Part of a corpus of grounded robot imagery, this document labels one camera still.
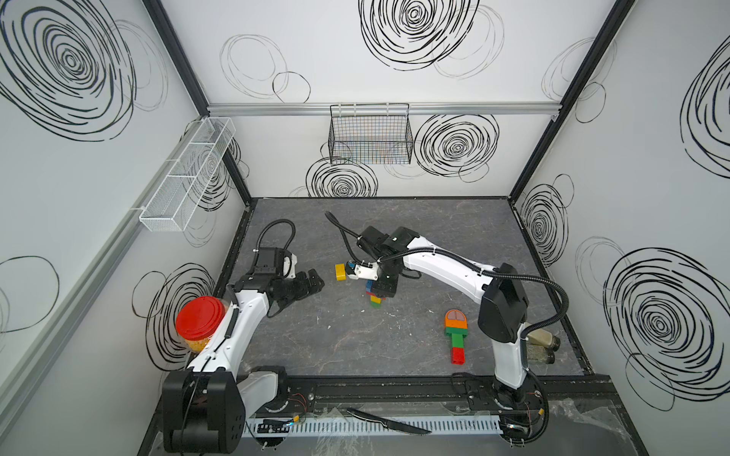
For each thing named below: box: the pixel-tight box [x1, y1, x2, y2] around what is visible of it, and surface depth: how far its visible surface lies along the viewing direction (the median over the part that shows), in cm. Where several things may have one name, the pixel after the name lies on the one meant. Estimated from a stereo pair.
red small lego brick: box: [450, 346, 466, 366], surface depth 81 cm
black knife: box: [345, 407, 432, 435], surface depth 72 cm
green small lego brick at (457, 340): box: [451, 332, 464, 349], surface depth 82 cm
